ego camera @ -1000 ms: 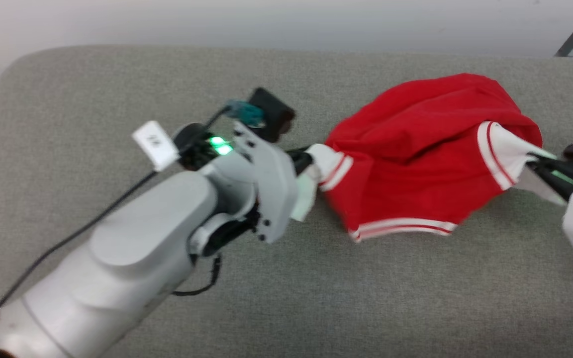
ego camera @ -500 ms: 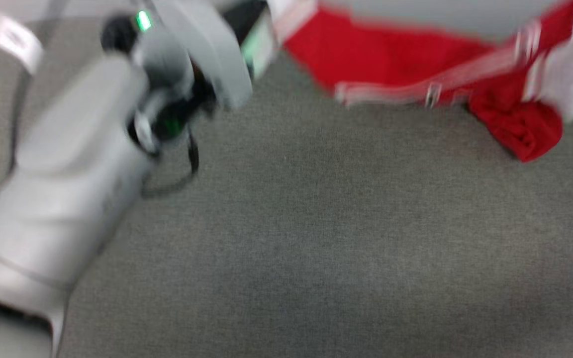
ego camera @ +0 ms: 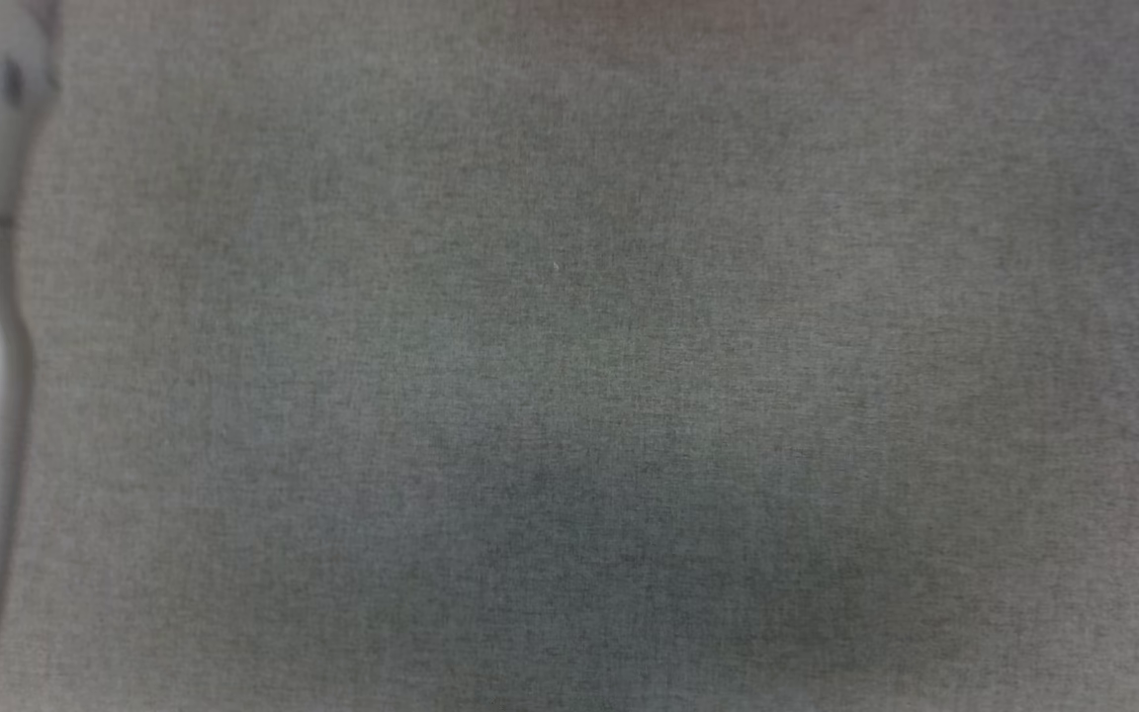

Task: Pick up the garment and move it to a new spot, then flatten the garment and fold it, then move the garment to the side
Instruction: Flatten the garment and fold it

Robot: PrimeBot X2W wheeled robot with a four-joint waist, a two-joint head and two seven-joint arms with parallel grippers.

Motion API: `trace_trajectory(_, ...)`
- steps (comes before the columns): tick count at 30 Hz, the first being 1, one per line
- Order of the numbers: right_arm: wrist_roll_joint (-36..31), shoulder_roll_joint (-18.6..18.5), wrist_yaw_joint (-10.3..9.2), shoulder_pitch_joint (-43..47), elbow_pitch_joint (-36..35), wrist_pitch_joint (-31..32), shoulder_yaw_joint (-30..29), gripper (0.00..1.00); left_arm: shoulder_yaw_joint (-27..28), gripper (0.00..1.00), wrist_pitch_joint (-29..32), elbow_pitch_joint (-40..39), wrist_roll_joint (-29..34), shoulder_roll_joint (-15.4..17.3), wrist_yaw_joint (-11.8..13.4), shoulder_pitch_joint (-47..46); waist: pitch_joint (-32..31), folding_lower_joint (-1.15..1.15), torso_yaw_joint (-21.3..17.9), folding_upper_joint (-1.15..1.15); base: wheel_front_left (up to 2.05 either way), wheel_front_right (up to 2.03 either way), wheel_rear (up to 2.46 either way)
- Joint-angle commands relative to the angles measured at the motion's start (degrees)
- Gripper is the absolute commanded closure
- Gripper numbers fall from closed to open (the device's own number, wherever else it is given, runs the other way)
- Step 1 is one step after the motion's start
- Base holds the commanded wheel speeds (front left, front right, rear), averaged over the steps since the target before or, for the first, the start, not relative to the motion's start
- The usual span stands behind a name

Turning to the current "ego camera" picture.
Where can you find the grey fabric sofa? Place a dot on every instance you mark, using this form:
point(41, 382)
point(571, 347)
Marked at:
point(579, 356)

